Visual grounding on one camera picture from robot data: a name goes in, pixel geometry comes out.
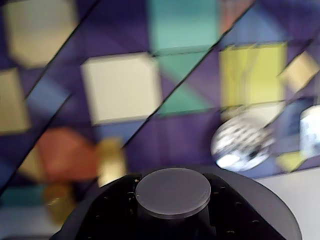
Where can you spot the shiny metal strainer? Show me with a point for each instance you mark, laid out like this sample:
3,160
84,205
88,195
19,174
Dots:
241,145

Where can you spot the white cup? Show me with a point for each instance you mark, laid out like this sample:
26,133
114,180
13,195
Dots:
311,130

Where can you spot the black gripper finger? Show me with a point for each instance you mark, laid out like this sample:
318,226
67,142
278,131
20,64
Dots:
225,215
115,212

